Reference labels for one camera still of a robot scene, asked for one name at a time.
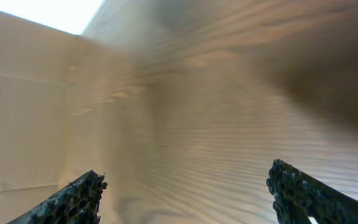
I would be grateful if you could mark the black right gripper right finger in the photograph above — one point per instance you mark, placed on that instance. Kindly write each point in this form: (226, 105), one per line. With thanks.
(298, 197)

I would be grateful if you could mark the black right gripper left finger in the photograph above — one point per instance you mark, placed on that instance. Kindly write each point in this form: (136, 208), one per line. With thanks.
(76, 203)

